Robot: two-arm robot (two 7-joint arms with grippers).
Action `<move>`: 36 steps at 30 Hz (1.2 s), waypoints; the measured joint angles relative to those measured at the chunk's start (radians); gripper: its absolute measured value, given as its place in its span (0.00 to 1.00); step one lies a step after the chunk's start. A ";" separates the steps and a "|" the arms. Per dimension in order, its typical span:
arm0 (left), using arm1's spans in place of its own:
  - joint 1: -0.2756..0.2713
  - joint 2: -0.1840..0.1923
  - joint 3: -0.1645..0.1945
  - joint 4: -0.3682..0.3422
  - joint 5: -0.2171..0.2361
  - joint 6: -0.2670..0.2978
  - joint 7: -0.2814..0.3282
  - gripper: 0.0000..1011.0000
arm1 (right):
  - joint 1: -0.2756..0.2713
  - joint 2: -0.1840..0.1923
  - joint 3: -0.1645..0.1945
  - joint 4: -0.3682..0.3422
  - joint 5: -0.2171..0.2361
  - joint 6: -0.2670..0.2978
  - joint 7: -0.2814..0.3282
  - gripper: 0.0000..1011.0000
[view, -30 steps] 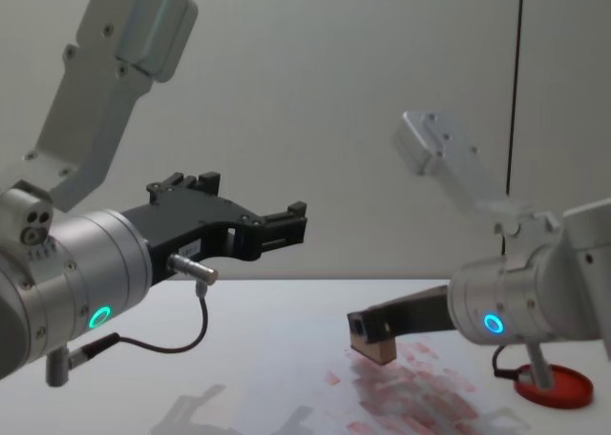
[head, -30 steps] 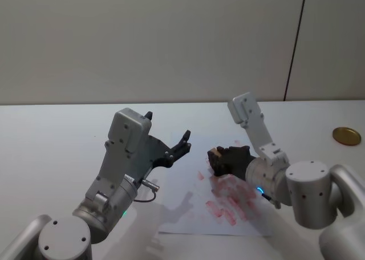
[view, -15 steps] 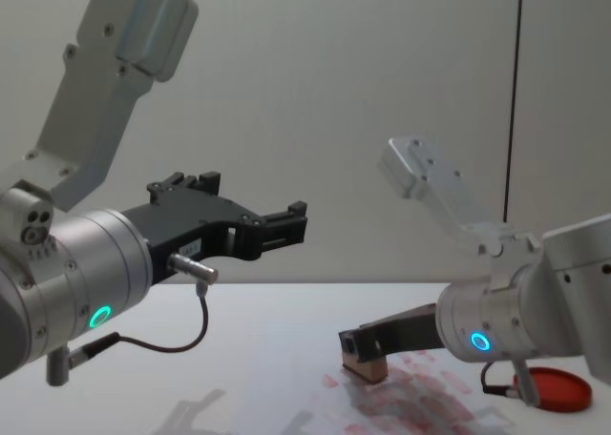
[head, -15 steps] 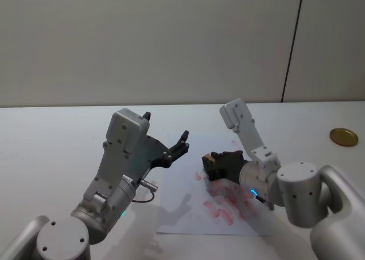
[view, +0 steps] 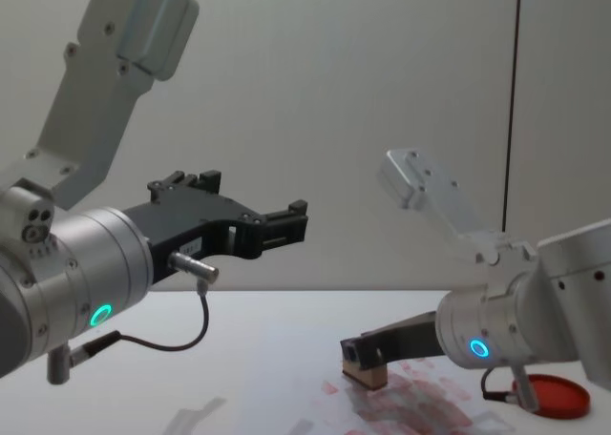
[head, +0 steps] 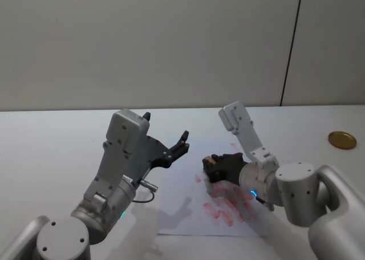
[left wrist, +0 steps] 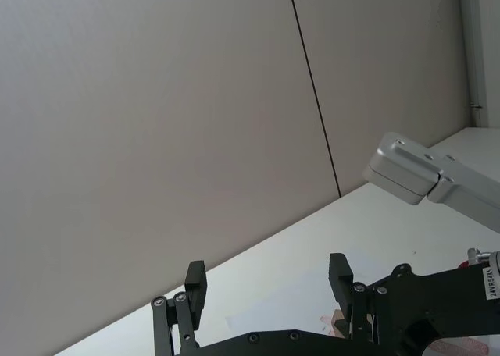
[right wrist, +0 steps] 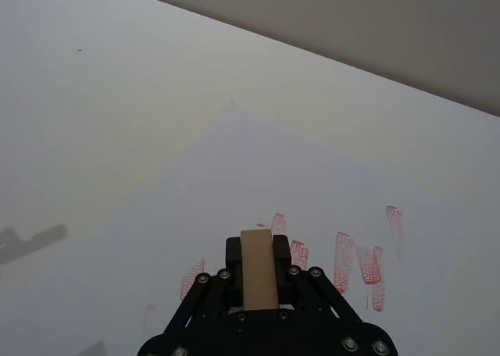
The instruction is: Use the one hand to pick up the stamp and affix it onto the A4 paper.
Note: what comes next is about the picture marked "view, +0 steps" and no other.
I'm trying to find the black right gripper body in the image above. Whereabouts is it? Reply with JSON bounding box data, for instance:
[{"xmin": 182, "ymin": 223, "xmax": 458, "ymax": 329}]
[{"xmin": 360, "ymin": 310, "xmax": 441, "ymax": 363}]

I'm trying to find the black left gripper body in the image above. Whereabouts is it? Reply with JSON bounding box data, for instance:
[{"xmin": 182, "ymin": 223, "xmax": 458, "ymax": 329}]
[{"xmin": 123, "ymin": 189, "xmax": 250, "ymax": 286}]

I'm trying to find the wooden rubber stamp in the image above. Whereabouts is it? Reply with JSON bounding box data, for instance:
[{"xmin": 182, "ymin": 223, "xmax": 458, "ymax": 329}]
[{"xmin": 342, "ymin": 357, "xmax": 389, "ymax": 390}]

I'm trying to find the paper sheet with red prints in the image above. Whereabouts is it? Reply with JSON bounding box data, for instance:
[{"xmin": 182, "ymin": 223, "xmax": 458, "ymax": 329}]
[{"xmin": 305, "ymin": 356, "xmax": 531, "ymax": 435}]

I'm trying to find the round red ink pad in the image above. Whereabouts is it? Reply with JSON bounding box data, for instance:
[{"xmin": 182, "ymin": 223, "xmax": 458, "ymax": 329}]
[{"xmin": 511, "ymin": 372, "xmax": 591, "ymax": 418}]

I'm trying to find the thin dark left gripper cable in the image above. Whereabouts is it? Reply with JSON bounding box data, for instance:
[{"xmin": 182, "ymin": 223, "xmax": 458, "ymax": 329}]
[{"xmin": 69, "ymin": 250, "xmax": 221, "ymax": 365}]

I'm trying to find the thin dark gripper cable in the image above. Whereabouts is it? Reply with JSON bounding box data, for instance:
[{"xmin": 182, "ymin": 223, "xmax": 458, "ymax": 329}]
[
  {"xmin": 69, "ymin": 250, "xmax": 221, "ymax": 365},
  {"xmin": 480, "ymin": 365, "xmax": 519, "ymax": 404}
]

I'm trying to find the thin dark right gripper cable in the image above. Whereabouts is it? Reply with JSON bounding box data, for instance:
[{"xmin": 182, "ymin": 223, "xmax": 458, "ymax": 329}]
[{"xmin": 480, "ymin": 365, "xmax": 519, "ymax": 404}]

